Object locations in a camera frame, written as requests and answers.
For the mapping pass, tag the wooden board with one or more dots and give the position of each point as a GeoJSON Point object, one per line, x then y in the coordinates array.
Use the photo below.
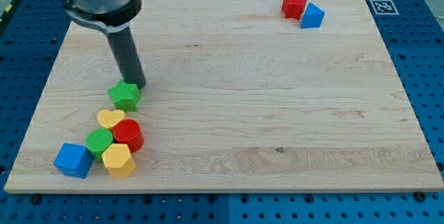
{"type": "Point", "coordinates": [238, 99]}

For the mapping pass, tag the green cylinder block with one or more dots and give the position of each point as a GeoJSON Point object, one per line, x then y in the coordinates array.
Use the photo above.
{"type": "Point", "coordinates": [98, 142]}

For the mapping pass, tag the white fiducial marker tag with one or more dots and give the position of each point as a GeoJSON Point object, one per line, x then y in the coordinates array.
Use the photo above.
{"type": "Point", "coordinates": [384, 7]}

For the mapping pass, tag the red cylinder block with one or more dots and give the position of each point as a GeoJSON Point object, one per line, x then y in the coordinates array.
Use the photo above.
{"type": "Point", "coordinates": [129, 132]}

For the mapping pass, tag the yellow heart block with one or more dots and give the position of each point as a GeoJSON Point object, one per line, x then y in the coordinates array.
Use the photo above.
{"type": "Point", "coordinates": [109, 119]}

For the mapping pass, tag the yellow hexagon block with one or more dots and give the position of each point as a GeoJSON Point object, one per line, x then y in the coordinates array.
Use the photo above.
{"type": "Point", "coordinates": [118, 160]}

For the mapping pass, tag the black cylindrical pointer tool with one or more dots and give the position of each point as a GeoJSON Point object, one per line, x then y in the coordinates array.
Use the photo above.
{"type": "Point", "coordinates": [125, 54]}

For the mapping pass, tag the red star block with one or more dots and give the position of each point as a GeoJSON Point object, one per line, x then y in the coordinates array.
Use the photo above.
{"type": "Point", "coordinates": [293, 8]}

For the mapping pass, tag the blue cube block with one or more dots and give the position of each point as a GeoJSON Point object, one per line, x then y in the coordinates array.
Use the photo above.
{"type": "Point", "coordinates": [74, 160]}

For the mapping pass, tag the green star block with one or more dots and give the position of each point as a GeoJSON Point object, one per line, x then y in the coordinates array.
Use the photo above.
{"type": "Point", "coordinates": [125, 96]}

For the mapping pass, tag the blue triangle block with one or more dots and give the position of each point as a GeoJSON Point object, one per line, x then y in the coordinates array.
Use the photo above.
{"type": "Point", "coordinates": [313, 17]}

